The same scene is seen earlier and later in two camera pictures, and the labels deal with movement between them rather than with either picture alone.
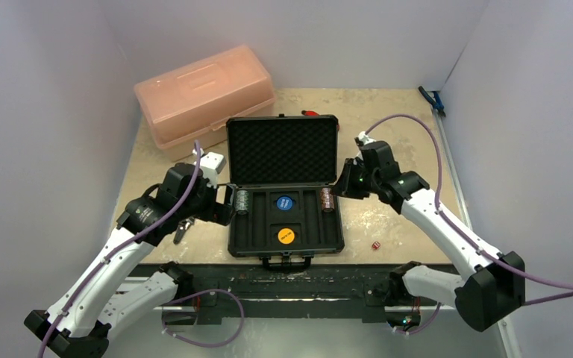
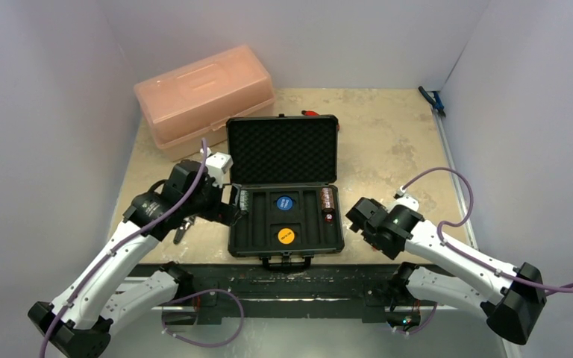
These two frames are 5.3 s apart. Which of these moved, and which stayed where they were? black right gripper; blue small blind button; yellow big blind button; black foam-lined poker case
Moved: black right gripper
Stayed: black foam-lined poker case; yellow big blind button; blue small blind button
